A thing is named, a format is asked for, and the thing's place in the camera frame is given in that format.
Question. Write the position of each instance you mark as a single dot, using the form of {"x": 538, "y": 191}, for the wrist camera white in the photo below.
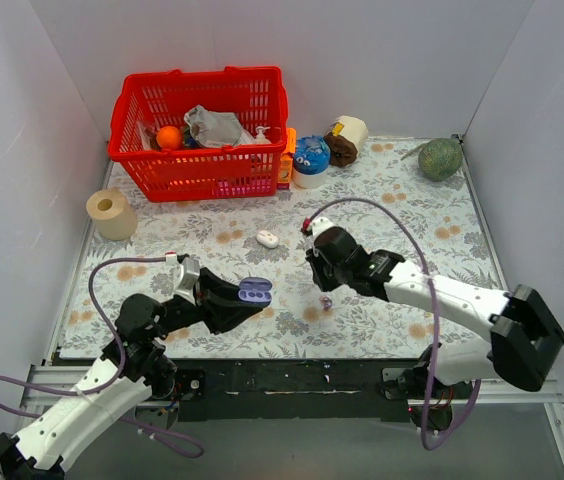
{"x": 312, "y": 228}
{"x": 186, "y": 273}

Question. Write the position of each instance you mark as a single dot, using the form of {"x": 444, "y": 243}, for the green melon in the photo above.
{"x": 440, "y": 158}

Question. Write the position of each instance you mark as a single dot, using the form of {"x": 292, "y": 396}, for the purple earbud right one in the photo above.
{"x": 326, "y": 302}

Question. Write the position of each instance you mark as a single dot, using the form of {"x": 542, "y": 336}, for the orange purple carton box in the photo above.
{"x": 286, "y": 161}

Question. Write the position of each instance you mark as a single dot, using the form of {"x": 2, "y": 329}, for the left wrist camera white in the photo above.
{"x": 186, "y": 273}

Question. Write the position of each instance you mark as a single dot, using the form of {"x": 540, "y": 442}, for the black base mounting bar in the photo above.
{"x": 276, "y": 389}

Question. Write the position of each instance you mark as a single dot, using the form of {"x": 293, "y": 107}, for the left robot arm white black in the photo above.
{"x": 131, "y": 369}

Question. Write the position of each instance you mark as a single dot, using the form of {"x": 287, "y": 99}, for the orange fruit in basket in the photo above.
{"x": 169, "y": 138}

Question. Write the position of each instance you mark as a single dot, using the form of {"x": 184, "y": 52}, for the beige paper roll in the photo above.
{"x": 112, "y": 214}

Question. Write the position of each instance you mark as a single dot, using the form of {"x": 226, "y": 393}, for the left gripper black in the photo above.
{"x": 203, "y": 301}

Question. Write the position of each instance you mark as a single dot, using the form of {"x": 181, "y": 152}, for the white blue lidded tub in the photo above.
{"x": 310, "y": 162}

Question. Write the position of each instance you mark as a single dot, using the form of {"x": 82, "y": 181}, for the grey crumpled bag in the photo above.
{"x": 212, "y": 129}

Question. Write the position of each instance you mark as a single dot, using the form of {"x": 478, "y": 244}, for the white pump bottle in basket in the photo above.
{"x": 260, "y": 137}

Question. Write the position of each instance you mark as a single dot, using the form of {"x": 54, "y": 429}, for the lavender earbud charging case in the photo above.
{"x": 255, "y": 291}

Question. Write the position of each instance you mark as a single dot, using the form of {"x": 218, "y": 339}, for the floral patterned table mat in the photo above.
{"x": 382, "y": 200}

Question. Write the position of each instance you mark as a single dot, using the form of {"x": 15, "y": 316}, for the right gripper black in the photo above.
{"x": 319, "y": 267}

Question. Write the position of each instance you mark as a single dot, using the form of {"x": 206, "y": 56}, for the red plastic shopping basket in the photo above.
{"x": 255, "y": 95}

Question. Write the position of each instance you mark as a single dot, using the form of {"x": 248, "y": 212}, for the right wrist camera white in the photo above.
{"x": 312, "y": 228}

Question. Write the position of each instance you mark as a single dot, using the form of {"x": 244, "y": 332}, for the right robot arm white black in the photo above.
{"x": 517, "y": 338}

